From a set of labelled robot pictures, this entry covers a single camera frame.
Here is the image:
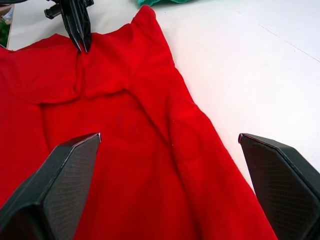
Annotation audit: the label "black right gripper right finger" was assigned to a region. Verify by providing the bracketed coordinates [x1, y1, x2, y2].
[238, 132, 320, 240]

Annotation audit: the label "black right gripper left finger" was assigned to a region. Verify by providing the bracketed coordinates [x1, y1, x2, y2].
[0, 132, 102, 240]

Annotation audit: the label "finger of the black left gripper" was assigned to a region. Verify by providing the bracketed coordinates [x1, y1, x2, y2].
[74, 0, 93, 54]
[57, 0, 85, 53]

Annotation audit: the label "red t-shirt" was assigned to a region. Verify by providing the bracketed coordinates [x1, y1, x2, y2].
[0, 4, 279, 240]

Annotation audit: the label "green shorts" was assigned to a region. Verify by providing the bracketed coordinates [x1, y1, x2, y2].
[136, 0, 189, 8]

